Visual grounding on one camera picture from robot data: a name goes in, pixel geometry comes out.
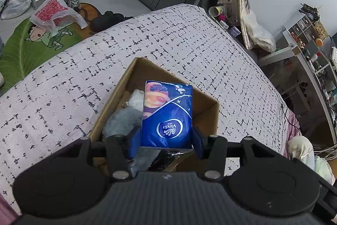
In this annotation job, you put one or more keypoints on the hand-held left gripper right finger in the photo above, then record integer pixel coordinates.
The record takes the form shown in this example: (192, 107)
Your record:
(198, 144)

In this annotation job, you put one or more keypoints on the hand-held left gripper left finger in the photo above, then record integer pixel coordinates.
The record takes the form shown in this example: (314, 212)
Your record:
(133, 143)

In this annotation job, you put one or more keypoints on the light blue small cloth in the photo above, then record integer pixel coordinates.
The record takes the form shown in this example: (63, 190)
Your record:
(143, 159)

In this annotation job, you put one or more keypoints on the grey-blue fluffy plush toy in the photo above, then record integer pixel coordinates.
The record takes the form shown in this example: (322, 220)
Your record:
(122, 122)

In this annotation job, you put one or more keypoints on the black item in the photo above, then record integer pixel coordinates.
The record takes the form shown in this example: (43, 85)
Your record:
(171, 157)

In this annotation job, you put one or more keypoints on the brown cardboard box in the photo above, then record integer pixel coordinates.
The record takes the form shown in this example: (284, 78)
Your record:
(204, 111)

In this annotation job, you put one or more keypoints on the blue tissue pack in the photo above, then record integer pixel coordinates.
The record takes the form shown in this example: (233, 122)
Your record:
(167, 114)

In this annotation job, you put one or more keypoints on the white soft cloth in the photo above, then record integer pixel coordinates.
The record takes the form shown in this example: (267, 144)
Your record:
(137, 99)

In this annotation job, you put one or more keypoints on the black-and-white patterned bedcover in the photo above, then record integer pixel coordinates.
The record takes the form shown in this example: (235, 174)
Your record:
(79, 77)

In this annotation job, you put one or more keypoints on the pink bed sheet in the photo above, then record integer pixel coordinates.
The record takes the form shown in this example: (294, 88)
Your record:
(292, 130)

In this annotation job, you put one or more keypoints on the cream pillow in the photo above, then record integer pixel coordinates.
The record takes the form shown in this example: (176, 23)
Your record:
(300, 148)

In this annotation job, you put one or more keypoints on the small purple box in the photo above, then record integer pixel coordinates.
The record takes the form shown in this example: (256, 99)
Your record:
(234, 31)

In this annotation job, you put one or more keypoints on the black cloth pile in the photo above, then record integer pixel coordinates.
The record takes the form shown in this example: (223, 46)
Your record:
(108, 20)

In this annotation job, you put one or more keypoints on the pale blue quilt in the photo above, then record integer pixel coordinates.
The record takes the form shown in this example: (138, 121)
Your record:
(323, 171)

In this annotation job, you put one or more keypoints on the white desk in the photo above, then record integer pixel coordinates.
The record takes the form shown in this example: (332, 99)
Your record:
(308, 74)

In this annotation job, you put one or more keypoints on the patterned paper bag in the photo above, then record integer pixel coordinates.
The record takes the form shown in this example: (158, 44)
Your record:
(244, 19)

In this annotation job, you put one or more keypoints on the paper cup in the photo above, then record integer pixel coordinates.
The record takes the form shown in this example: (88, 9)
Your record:
(216, 11)

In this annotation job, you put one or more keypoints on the brown round mat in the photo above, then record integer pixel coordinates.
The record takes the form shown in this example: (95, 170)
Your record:
(89, 10)

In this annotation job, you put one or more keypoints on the clear plastic bottle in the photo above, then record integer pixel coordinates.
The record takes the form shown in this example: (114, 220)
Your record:
(231, 6)

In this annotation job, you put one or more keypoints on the green leaf rug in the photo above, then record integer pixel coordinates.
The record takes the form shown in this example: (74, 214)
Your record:
(23, 48)

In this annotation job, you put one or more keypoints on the red and white plastic bag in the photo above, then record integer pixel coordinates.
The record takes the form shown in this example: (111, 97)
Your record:
(51, 11)

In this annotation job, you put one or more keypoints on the grey drawer organizer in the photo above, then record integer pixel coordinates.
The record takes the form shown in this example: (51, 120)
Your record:
(302, 26)

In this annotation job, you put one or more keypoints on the wicker basket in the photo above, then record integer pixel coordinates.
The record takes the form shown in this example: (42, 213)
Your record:
(320, 30)

